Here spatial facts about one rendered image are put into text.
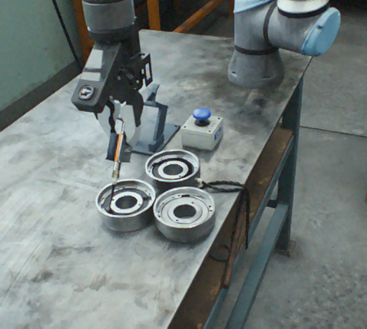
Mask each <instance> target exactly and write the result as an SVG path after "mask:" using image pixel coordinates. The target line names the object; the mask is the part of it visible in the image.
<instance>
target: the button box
mask: <svg viewBox="0 0 367 329"><path fill-rule="evenodd" d="M223 135H224V118H221V117H217V116H211V117H210V118H208V119H204V123H200V122H199V120H198V119H196V118H194V117H193V114H192V116H191V117H190V118H188V120H187V121H186V122H185V124H184V125H183V126H182V127H181V142H182V146H186V147H191V148H198V149H201V150H205V151H213V149H214V148H215V146H216V145H217V143H218V142H219V141H220V139H221V137H222V136H223Z"/></svg>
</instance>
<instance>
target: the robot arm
mask: <svg viewBox="0 0 367 329"><path fill-rule="evenodd" d="M82 4H83V8H84V13H85V21H86V25H87V26H88V32H89V37H90V38H91V39H93V40H95V41H96V42H95V44H94V46H93V48H92V51H91V53H90V56H89V58H88V61H87V63H86V65H85V68H84V69H83V71H82V74H81V76H80V78H79V81H78V83H77V87H76V88H75V91H74V93H73V95H72V98H71V101H72V104H73V105H74V106H75V107H76V108H77V109H78V110H79V111H83V112H89V113H94V115H95V117H96V120H98V122H99V124H100V127H101V128H102V129H103V130H104V131H105V133H106V134H107V135H108V137H109V138H110V133H116V131H115V121H116V119H117V117H118V116H119V114H120V115H121V118H122V119H123V121H124V123H125V129H124V131H125V133H126V143H127V144H128V145H129V146H130V147H131V148H133V147H134V146H135V144H136V143H137V142H138V140H139V136H140V130H141V128H142V126H143V124H144V122H145V121H146V118H147V116H148V111H147V108H146V107H144V101H143V96H142V95H141V93H140V92H139V90H141V89H142V88H143V79H144V78H145V84H146V87H147V86H149V84H150V83H151V82H152V81H153V78H152V70H151V56H150V53H146V52H141V48H140V36H139V29H138V18H137V17H135V14H134V7H133V0H82ZM339 26H340V12H339V11H338V10H337V9H336V8H335V7H330V5H329V0H235V4H234V54H233V56H232V60H231V62H230V65H229V70H228V78H229V80H230V81H231V82H232V83H234V84H235V85H236V86H239V87H244V88H249V89H263V88H268V87H273V86H276V85H277V84H279V83H281V81H283V79H284V76H285V69H284V65H283V63H282V58H281V55H280V48H282V49H283V50H287V51H290V52H295V53H298V54H301V55H302V56H305V55H307V56H310V57H319V56H321V55H322V54H324V53H325V52H326V51H327V50H328V49H329V48H330V46H331V45H332V43H333V42H334V40H335V38H336V35H337V33H338V30H339ZM142 56H144V57H142ZM147 64H148V66H149V73H150V76H149V77H148V78H147V74H146V65H147ZM142 70H143V71H144V72H142ZM114 100H118V102H119V103H115V101H114ZM125 101H126V102H125ZM124 102H125V105H124V106H123V107H122V108H121V104H123V103H124Z"/></svg>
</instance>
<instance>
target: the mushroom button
mask: <svg viewBox="0 0 367 329"><path fill-rule="evenodd" d="M193 117H194V118H196V119H198V120H199V122H200V123H204V119H208V118H210V117H211V111H210V110H209V109H207V108H197V109H195V110H194V111H193Z"/></svg>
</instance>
